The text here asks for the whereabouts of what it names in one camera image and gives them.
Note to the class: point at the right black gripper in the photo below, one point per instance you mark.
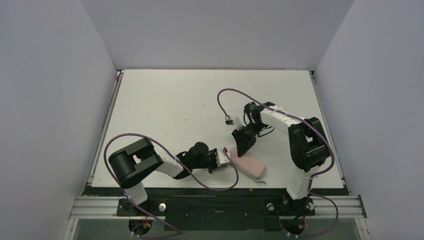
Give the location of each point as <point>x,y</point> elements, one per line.
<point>247,133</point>

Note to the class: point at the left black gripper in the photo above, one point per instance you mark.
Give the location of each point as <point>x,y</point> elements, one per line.
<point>216,159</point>

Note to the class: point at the pink umbrella case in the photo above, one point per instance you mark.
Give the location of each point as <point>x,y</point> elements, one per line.
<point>249,165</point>

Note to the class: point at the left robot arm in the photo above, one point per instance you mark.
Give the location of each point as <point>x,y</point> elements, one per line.
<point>133,163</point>

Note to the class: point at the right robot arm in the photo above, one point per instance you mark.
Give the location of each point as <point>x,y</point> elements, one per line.
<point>308,144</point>

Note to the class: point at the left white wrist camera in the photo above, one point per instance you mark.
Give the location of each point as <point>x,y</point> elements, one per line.
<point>222,158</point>

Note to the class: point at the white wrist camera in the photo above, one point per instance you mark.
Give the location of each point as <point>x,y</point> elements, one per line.
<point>222,158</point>
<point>229,120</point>

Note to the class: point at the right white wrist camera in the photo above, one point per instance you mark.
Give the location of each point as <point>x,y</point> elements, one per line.
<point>229,120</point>

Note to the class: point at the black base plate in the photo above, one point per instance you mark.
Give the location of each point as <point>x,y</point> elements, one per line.
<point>199,209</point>

